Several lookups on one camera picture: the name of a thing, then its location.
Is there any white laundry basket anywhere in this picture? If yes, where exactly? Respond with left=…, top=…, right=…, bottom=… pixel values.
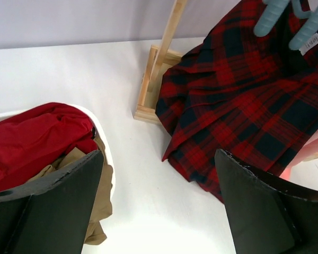
left=0, top=104, right=116, bottom=203

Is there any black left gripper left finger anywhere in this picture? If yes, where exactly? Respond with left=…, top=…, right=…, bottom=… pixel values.
left=0, top=150, right=104, bottom=254

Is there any red garment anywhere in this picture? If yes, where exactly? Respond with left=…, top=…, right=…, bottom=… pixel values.
left=0, top=103, right=98, bottom=192

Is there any pink shirt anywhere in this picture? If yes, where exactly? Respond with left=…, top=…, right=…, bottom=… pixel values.
left=279, top=22, right=318, bottom=182

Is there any wooden clothes rack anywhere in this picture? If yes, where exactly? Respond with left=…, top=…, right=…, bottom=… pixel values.
left=134, top=0, right=187, bottom=125

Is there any red plaid skirt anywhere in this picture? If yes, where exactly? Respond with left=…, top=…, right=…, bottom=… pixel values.
left=155, top=1, right=318, bottom=199

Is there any teal hanger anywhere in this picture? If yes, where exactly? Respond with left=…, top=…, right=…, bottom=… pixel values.
left=289, top=0, right=318, bottom=50
left=253, top=0, right=289, bottom=37

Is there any tan garment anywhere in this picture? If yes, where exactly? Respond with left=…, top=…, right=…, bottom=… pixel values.
left=27, top=147, right=112, bottom=248

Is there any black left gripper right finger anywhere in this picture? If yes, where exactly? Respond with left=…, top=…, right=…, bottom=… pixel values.
left=215, top=149, right=318, bottom=254

